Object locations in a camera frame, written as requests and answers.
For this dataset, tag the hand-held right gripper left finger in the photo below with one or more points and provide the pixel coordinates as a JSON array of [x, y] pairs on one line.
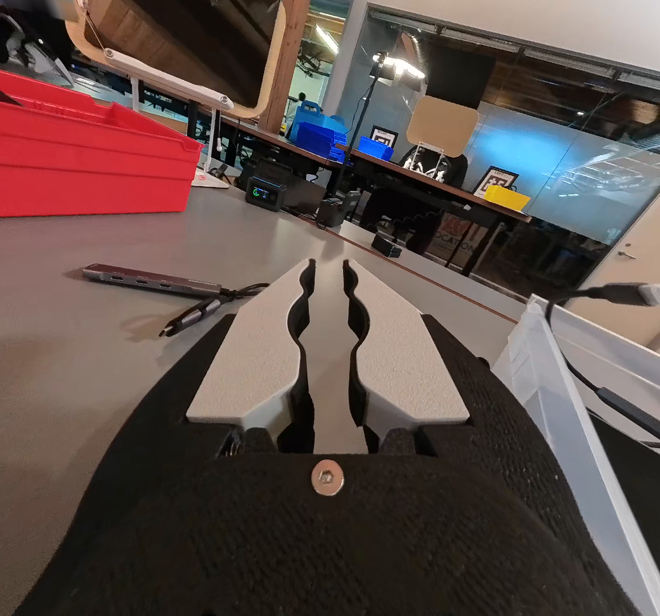
[[247, 368]]

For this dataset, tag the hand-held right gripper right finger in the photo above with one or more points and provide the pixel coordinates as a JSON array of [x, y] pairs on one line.
[[407, 368]]

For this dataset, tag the clear plastic bin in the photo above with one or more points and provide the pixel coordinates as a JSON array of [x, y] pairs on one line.
[[531, 368]]

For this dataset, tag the red plastic bin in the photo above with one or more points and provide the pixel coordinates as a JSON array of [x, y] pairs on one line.
[[93, 177]]

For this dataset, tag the small black box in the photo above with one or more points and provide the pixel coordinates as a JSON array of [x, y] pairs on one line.
[[385, 245]]

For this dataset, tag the printed cardboard box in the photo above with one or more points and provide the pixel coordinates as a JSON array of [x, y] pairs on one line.
[[453, 244]]

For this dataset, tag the black charger box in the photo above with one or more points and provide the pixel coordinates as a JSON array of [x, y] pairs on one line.
[[335, 211]]

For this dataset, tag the black power station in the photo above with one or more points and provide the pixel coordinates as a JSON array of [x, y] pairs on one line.
[[265, 190]]

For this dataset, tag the dark office desk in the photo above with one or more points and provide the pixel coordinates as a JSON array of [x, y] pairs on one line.
[[464, 194], [258, 136]]

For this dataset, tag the yellow plastic bin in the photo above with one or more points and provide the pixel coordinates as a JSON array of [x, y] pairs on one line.
[[508, 199]]

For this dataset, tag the printed tag sign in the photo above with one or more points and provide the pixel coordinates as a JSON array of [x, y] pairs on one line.
[[495, 181], [384, 137]]

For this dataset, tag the small blue plastic bin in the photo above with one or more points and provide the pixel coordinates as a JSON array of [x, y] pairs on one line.
[[374, 149]]

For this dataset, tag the white door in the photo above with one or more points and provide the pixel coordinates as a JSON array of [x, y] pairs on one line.
[[618, 270]]

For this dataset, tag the large blue plastic bin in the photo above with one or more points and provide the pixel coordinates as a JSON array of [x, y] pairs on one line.
[[317, 139]]

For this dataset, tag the light blue tote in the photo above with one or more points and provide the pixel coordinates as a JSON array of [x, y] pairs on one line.
[[309, 113]]

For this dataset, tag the white tablet stand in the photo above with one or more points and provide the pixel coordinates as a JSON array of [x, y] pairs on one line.
[[165, 79]]

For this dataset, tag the wooden pillar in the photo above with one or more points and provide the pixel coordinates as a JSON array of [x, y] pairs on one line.
[[299, 33]]

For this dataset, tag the black wall screen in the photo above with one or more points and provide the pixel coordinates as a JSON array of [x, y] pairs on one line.
[[459, 74]]

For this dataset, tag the tablet with pale frame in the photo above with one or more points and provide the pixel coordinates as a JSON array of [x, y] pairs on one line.
[[180, 22]]

